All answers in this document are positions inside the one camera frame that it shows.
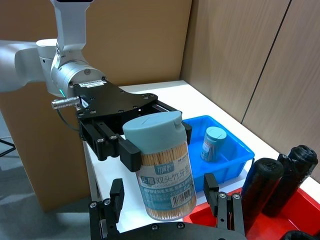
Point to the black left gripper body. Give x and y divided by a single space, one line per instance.
110 100

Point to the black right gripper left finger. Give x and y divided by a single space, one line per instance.
115 200

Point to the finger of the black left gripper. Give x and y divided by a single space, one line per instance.
105 142
167 108

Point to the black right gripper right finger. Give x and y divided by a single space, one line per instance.
226 210

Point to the toothpick jar with blue-grey lid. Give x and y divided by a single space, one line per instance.
165 175
212 145

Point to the black bag roll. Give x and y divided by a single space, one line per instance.
300 236
260 190
290 180

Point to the blue plastic bin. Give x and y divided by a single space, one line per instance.
230 160

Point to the red plastic bin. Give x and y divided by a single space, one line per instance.
295 222

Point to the black stand leg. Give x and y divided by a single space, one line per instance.
6 146

